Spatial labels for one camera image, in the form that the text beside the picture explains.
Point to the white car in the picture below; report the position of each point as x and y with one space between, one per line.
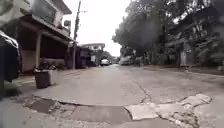
105 62

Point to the pale parked vehicle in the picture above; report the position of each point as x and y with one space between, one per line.
125 60

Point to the grey concrete road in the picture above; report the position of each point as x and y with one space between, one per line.
110 85

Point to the low distant building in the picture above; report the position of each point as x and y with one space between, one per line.
90 53

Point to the utility pole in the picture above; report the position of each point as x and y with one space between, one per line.
76 33

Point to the row of trees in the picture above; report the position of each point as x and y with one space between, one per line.
150 26

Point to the dark bin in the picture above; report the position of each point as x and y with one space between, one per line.
42 79

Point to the two-storey building with balcony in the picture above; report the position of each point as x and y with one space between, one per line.
40 30

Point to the building behind trees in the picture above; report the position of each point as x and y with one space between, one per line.
196 40

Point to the dark vehicle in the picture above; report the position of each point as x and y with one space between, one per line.
8 58

